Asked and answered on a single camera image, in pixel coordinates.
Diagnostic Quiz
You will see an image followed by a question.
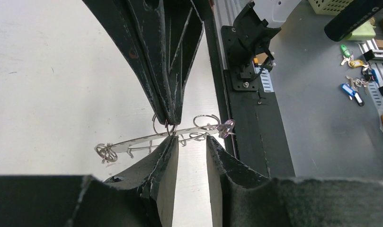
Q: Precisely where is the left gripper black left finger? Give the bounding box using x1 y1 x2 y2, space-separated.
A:
104 136 179 227

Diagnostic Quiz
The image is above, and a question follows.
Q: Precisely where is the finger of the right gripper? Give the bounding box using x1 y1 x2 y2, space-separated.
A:
84 0 176 124
160 0 203 125

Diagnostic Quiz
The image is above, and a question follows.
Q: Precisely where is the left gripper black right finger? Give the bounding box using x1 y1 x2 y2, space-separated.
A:
206 136 269 227

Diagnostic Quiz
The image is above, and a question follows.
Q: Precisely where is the round metal keyring disc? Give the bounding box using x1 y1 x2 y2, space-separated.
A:
94 114 236 164

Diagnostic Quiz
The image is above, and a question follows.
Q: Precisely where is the green tagged spare key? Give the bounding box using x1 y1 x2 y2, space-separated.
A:
340 44 354 66

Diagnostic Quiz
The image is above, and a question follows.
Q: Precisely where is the black cylinder flask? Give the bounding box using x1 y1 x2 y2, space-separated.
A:
324 0 383 42

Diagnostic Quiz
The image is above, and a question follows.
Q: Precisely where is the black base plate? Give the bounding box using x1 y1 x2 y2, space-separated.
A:
204 0 296 179

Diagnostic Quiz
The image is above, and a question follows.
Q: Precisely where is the right white cable duct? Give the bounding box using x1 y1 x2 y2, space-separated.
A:
260 69 274 93

